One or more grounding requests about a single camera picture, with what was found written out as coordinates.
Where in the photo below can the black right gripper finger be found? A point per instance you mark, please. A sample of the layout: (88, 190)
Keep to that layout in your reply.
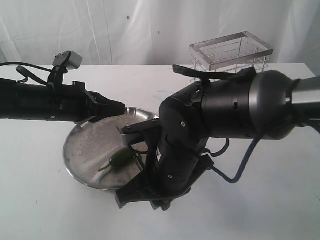
(136, 190)
(164, 204)

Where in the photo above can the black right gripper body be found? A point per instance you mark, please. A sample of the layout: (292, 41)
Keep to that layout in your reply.
(173, 164)

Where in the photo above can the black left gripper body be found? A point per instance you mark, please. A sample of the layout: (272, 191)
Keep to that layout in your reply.
(75, 104)

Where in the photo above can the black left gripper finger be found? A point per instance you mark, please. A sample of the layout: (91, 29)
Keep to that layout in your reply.
(106, 103)
(105, 112)

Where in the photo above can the black handled knife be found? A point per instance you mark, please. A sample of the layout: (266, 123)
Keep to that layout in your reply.
(136, 155)

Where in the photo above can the green jalapeno pepper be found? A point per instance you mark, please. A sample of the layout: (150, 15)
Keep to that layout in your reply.
(119, 158)

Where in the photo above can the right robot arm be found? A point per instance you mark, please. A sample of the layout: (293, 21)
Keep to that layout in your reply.
(196, 123)

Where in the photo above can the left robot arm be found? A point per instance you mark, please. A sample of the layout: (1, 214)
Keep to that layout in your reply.
(21, 101)

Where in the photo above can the round stainless steel plate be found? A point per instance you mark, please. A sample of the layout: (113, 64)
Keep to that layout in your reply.
(90, 146)

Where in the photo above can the white backdrop curtain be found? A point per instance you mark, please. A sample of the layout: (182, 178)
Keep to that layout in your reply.
(151, 32)

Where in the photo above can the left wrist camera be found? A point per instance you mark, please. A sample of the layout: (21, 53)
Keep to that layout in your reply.
(68, 59)

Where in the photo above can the chrome wire utensil holder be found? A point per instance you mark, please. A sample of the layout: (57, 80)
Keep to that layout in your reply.
(231, 53)

